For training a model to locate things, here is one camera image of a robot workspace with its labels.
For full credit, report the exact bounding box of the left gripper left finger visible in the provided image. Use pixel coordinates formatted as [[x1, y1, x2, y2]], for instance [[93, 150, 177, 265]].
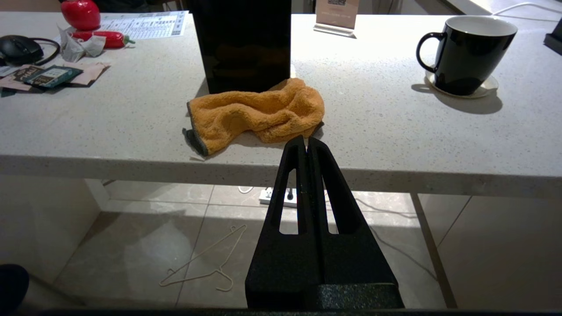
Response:
[[245, 135, 321, 310]]

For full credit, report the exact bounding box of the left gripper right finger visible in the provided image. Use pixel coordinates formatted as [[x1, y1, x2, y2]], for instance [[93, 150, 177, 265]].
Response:
[[307, 136, 399, 286]]

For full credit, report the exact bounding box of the white power strip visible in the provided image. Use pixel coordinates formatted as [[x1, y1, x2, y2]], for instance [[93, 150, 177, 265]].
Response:
[[259, 187, 328, 208]]

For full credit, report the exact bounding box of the orange cloth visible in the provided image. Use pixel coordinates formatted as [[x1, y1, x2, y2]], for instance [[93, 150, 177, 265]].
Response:
[[182, 78, 326, 157]]

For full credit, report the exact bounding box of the black tissue box white lid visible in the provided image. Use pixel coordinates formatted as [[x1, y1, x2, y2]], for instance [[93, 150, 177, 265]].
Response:
[[189, 0, 292, 95]]

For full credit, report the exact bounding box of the black mug white inside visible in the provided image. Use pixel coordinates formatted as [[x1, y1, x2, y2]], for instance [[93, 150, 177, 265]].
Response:
[[416, 16, 519, 96]]

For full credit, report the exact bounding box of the QR code table sign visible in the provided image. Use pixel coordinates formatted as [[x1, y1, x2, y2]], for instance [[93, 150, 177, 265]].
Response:
[[313, 0, 360, 38]]

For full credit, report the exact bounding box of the printed paper sheet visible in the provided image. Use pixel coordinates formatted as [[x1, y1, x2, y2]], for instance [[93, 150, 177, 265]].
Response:
[[99, 11, 190, 41]]

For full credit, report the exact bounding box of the red chili pepper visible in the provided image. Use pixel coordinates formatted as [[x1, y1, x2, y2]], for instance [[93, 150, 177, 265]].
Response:
[[70, 30, 136, 49]]

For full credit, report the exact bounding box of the dark green sachet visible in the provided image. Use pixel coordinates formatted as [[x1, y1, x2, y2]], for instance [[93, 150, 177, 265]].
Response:
[[24, 65, 84, 88]]

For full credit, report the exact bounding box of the crumpled white wrapper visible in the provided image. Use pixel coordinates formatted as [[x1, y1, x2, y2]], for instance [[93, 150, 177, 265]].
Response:
[[57, 25, 107, 63]]

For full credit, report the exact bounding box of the red tomato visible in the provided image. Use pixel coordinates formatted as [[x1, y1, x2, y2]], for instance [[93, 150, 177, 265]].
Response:
[[61, 0, 101, 31]]

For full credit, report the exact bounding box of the brown printed sachet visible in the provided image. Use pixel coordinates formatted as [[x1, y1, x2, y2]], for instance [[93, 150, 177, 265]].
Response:
[[0, 65, 47, 91]]

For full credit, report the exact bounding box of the black computer mouse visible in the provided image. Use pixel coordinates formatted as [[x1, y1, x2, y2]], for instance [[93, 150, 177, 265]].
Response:
[[0, 35, 44, 66]]

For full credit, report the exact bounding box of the white wire clothes hanger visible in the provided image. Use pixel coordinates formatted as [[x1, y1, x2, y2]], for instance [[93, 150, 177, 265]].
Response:
[[159, 224, 247, 292]]

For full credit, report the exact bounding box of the thin white cord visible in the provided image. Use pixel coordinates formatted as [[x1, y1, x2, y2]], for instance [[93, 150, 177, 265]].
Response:
[[492, 1, 562, 16]]

